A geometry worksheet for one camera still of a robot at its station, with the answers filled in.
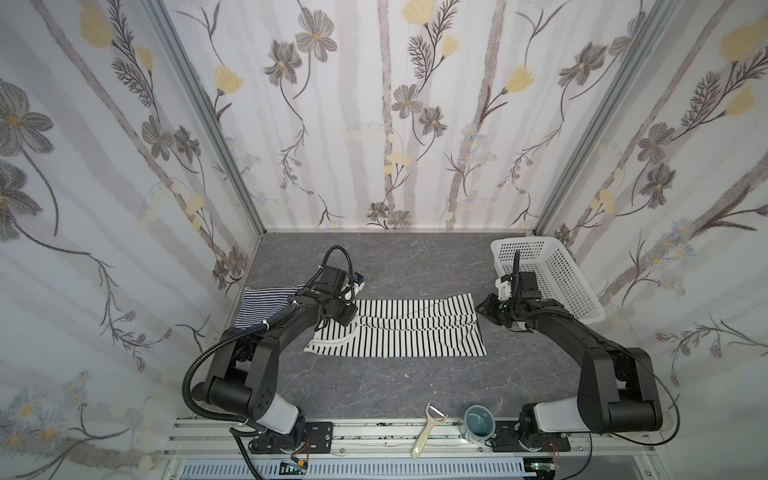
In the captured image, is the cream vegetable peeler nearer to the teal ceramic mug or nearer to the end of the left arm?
the teal ceramic mug

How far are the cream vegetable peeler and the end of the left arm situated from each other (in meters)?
0.33

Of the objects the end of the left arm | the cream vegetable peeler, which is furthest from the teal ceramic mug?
the end of the left arm

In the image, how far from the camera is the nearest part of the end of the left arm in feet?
2.19

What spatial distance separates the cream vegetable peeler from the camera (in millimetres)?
732
